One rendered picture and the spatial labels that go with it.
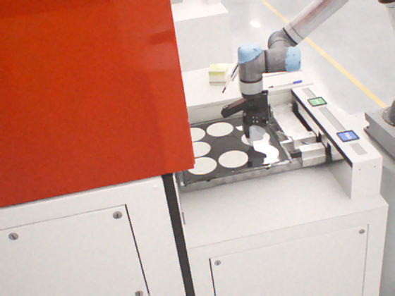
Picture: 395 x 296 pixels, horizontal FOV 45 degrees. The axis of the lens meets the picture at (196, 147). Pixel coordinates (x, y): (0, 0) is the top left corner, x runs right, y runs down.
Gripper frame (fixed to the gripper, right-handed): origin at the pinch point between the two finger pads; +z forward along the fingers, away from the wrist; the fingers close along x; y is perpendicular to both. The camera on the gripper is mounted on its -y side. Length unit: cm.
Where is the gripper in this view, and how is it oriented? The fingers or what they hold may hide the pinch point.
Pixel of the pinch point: (250, 142)
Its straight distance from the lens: 168.9
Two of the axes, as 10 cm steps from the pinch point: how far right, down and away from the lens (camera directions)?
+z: 1.3, 8.4, 5.3
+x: 3.2, -5.4, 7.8
